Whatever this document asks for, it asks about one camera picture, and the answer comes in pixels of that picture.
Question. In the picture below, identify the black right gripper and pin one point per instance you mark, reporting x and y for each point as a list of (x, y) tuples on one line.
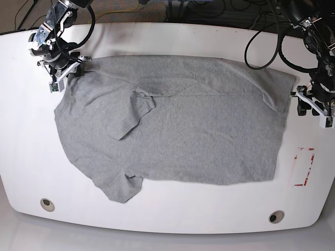
[(61, 66)]

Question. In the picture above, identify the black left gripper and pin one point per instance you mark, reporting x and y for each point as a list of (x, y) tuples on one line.
[(300, 93)]

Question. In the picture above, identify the grey t-shirt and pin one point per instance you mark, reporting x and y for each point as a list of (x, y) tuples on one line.
[(181, 118)]

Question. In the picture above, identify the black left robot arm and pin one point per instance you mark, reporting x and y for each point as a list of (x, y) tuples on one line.
[(316, 21)]

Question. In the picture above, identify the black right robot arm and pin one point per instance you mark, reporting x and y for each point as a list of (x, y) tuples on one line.
[(56, 54)]

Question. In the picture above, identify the red tape rectangle marking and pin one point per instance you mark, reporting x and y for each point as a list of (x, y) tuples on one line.
[(302, 164)]

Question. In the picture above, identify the right table grommet hole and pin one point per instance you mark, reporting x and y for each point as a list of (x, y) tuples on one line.
[(276, 217)]

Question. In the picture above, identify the table grommet hole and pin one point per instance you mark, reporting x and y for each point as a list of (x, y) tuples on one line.
[(276, 217), (47, 205)]

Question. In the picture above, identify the left table grommet hole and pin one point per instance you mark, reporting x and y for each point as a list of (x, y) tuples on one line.
[(47, 205)]

